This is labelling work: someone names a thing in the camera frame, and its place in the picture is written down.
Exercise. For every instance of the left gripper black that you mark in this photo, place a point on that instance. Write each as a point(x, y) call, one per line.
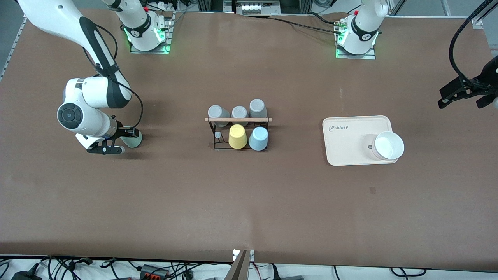
point(487, 77)

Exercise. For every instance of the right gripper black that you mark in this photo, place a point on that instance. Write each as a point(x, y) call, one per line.
point(121, 132)

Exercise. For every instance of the mint green cup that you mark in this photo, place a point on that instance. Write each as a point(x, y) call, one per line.
point(134, 142)

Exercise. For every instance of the light blue cup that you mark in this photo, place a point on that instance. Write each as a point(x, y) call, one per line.
point(258, 139)

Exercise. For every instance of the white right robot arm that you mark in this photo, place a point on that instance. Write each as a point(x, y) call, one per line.
point(89, 93)

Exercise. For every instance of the grey cup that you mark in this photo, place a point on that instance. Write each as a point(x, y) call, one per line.
point(257, 108)
point(239, 112)
point(218, 112)

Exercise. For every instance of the white bowl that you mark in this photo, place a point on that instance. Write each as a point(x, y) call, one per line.
point(388, 146)

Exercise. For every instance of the yellow cup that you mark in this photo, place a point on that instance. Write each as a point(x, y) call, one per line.
point(237, 137)

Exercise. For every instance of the cream plastic tray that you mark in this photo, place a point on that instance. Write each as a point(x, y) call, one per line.
point(350, 147)

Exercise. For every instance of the black box orange buttons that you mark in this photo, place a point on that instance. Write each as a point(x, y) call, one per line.
point(155, 271)

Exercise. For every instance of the white power strip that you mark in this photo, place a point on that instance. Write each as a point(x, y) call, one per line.
point(251, 8)

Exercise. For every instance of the black power adapter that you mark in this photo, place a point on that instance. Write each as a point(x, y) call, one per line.
point(26, 276)

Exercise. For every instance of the aluminium frame rail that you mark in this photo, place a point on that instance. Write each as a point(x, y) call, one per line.
point(13, 46)
point(478, 21)

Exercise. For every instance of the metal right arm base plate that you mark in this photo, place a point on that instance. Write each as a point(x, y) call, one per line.
point(168, 37)

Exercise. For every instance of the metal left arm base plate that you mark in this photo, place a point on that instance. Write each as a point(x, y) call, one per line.
point(356, 56)

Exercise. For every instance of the white mount bracket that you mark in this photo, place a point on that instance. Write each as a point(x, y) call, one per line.
point(251, 255)

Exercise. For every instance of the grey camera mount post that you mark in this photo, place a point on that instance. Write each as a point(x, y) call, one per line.
point(238, 270)

